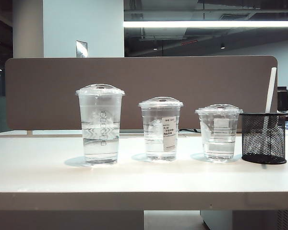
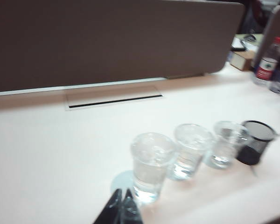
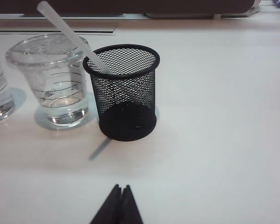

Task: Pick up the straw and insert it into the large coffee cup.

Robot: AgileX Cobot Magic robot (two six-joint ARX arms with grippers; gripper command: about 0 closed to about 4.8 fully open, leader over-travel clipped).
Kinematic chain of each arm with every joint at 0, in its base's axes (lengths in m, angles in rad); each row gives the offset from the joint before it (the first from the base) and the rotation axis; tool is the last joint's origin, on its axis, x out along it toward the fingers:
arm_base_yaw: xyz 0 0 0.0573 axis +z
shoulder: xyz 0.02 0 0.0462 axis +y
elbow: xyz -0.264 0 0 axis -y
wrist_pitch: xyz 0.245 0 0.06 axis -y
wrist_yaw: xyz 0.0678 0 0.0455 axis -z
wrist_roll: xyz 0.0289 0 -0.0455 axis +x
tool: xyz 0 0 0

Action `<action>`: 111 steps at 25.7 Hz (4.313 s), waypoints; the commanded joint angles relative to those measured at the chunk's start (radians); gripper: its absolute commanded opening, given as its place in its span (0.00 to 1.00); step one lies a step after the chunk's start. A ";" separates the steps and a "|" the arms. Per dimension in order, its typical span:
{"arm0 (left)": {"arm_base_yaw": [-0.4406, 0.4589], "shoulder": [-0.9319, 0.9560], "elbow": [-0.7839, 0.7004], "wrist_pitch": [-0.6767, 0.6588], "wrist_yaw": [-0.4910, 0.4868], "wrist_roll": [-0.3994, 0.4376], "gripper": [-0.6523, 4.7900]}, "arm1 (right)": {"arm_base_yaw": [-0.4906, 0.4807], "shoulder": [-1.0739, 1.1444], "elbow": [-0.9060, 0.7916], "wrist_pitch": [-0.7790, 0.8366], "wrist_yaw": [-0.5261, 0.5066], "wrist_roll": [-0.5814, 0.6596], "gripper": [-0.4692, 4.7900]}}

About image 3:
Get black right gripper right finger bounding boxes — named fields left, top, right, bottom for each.
left=118, top=184, right=146, bottom=224

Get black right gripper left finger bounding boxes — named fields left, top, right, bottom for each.
left=89, top=184, right=122, bottom=224

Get white translucent plastic straw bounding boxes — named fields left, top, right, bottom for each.
left=36, top=1, right=138, bottom=105

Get small clear lidded plastic cup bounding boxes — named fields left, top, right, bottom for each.
left=6, top=34, right=90, bottom=130

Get brown fabric desk partition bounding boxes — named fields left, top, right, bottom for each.
left=0, top=0, right=260, bottom=17

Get black wire mesh pen holder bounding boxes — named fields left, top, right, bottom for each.
left=83, top=44, right=160, bottom=142

